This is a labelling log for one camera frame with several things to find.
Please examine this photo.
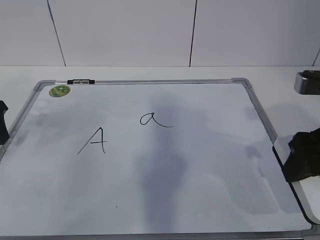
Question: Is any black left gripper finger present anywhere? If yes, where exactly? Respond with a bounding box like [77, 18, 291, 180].
[0, 100, 10, 145]

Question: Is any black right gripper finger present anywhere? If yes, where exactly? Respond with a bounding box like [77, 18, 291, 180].
[282, 129, 320, 182]

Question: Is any white whiteboard eraser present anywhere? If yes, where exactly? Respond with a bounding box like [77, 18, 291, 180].
[273, 135, 320, 225]

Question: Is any round green magnet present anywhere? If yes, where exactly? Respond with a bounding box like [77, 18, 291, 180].
[49, 85, 71, 98]

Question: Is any black board hanger clip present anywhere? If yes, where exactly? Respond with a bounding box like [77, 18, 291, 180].
[67, 79, 95, 85]

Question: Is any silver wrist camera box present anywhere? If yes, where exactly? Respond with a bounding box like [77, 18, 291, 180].
[294, 70, 320, 95]

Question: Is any white board with aluminium frame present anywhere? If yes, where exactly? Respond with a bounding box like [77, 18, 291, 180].
[0, 79, 312, 237]

